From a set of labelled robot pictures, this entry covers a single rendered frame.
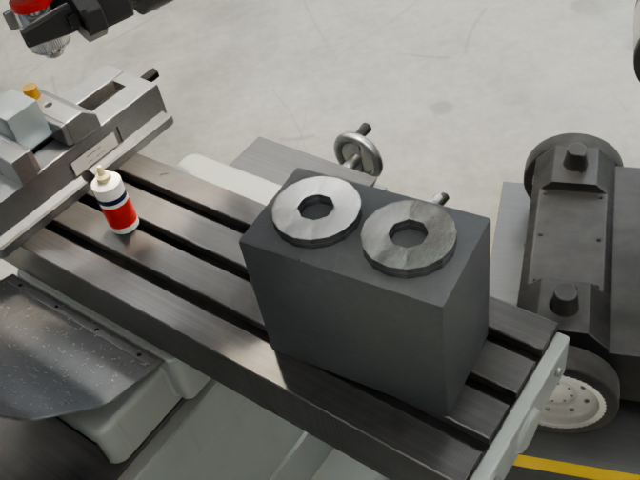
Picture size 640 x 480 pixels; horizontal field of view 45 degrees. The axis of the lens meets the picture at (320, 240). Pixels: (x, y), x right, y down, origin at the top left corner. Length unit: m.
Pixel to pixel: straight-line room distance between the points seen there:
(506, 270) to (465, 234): 0.91
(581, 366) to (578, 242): 0.27
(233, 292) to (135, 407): 0.21
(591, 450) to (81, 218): 0.91
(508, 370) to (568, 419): 0.55
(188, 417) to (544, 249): 0.69
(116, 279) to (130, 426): 0.20
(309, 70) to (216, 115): 0.40
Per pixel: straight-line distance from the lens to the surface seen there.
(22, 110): 1.15
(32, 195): 1.17
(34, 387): 1.01
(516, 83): 2.83
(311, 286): 0.76
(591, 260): 1.43
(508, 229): 1.74
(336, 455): 1.66
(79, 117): 1.17
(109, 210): 1.08
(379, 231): 0.74
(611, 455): 1.44
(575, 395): 1.37
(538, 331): 0.91
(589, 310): 1.34
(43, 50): 0.95
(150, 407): 1.10
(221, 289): 0.99
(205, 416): 1.20
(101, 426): 1.06
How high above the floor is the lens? 1.65
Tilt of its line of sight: 46 degrees down
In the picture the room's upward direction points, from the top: 12 degrees counter-clockwise
